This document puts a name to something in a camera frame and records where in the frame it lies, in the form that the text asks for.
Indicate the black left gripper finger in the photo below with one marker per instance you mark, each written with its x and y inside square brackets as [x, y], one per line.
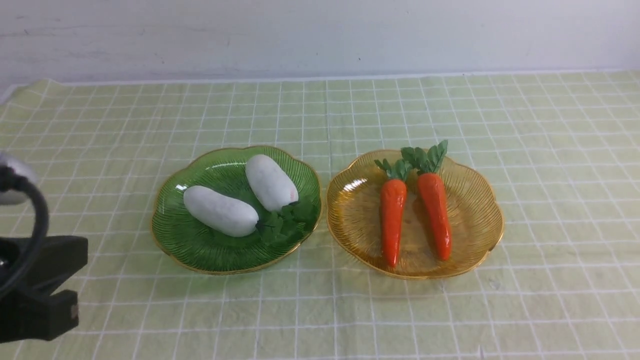
[31, 315]
[60, 257]

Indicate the white radish with leaves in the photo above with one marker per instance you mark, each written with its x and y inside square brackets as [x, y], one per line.
[236, 218]

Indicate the orange carrot with leaves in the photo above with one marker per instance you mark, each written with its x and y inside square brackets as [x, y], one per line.
[432, 191]

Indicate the green ribbed plastic plate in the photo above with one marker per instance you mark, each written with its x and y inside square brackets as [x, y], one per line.
[200, 248]

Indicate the amber ribbed plastic plate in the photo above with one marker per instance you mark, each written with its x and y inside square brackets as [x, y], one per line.
[353, 218]

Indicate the green checkered tablecloth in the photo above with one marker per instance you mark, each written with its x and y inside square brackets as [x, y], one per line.
[561, 151]

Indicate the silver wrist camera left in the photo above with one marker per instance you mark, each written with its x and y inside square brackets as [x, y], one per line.
[14, 172]

